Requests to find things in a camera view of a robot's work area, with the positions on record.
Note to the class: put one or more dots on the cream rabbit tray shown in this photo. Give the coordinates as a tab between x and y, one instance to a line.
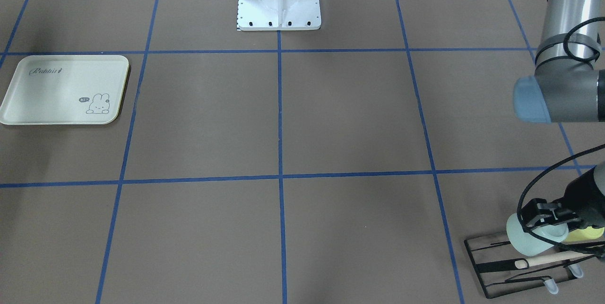
65	90

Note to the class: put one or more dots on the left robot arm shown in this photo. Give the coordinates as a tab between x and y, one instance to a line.
565	86

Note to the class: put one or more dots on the black wire cup rack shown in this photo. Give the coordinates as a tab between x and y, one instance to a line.
501	270

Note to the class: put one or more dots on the wooden rack handle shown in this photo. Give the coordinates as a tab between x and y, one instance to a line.
536	261

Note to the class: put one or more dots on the yellow cup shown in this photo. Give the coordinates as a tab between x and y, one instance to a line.
580	235

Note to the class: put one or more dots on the mint green cup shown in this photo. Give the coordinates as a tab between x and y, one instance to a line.
530	246

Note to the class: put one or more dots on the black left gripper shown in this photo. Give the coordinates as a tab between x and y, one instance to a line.
584	198

